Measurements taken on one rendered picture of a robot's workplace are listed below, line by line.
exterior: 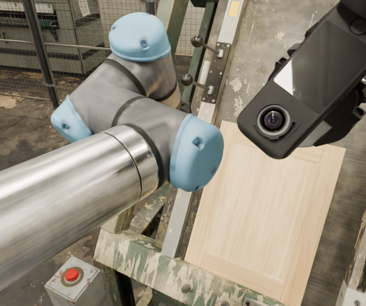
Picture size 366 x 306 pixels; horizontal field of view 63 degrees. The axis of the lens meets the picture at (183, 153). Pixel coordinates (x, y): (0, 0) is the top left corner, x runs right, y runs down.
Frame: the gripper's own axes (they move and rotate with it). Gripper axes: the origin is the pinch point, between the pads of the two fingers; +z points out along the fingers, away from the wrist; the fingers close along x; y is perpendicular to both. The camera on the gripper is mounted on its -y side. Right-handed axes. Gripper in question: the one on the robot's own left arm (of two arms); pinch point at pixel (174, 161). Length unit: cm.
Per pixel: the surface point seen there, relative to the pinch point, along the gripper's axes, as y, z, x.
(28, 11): 197, 129, 241
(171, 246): -12.9, 41.1, 4.2
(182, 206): -0.2, 34.7, 2.9
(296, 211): 4.3, 29.8, -32.1
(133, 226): -6, 61, 26
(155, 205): 6, 68, 22
